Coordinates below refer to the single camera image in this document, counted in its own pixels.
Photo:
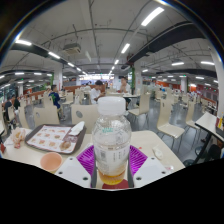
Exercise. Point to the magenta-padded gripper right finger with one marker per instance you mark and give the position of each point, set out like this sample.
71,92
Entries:
137,160

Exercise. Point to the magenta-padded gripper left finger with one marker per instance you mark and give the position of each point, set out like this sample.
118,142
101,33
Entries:
85,160

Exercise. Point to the clear plastic drink bottle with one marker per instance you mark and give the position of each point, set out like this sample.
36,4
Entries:
111,140

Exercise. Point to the crumpled white napkin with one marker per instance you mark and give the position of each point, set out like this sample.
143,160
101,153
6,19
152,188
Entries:
76,128

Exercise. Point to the flat round red coaster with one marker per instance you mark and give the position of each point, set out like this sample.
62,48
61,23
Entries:
115,186

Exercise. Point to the beige chair with round hole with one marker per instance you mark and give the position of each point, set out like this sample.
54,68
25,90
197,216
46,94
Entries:
46,116
85,116

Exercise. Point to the dark tray with menu liner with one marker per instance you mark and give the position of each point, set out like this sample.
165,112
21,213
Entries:
46,138

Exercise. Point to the group of beige chairs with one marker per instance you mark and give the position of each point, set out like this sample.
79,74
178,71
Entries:
145,103

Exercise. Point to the person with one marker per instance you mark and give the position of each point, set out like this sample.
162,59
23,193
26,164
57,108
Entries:
125,86
96,93
55,98
7,108
16,103

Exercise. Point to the white dining table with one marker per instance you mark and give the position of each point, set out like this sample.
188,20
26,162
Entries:
208,121

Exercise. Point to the ceiling air conditioner unit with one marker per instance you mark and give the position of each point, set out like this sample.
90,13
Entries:
71,49

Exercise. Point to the group of ceiling lights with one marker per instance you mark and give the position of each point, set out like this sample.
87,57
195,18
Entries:
151,16

